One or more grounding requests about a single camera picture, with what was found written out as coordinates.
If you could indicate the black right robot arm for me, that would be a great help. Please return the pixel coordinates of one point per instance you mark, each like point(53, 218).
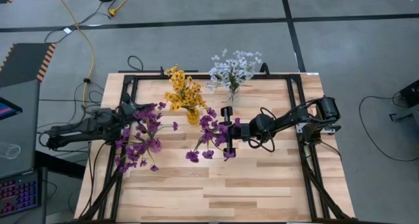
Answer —
point(294, 116)

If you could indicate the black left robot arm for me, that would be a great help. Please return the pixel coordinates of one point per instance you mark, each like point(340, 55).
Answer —
point(82, 129)

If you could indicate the grey desk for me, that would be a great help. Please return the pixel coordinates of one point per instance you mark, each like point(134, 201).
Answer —
point(19, 129)

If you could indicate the yellow glass bottle vase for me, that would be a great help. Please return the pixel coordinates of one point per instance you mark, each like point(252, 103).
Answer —
point(193, 117)

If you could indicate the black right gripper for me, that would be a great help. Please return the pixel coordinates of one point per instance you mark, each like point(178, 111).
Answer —
point(242, 130)

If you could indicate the black backlit keyboard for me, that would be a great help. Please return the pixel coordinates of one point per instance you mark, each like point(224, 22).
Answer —
point(18, 193)

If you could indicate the silver mounting bracket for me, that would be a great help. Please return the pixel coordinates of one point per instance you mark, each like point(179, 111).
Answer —
point(298, 128)

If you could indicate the laptop screen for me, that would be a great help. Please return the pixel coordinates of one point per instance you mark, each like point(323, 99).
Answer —
point(8, 108)

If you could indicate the black aluminium table frame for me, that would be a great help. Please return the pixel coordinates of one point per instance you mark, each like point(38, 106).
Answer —
point(196, 76)

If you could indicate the black mounting bar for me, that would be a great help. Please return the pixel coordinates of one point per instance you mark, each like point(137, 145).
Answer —
point(144, 71)

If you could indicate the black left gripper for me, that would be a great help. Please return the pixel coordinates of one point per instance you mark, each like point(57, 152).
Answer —
point(127, 111)

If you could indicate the black equipment box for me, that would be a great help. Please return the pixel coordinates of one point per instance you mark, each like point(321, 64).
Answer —
point(409, 93)

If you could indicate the purple artificial flower bunch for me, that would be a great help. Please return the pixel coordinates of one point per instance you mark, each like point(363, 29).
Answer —
point(144, 119)
point(134, 155)
point(212, 132)

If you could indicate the black frame bracket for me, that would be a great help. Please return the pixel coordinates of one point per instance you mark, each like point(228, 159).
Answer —
point(264, 68)

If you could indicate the clear glass vase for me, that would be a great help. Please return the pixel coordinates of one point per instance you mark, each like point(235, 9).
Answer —
point(233, 96)

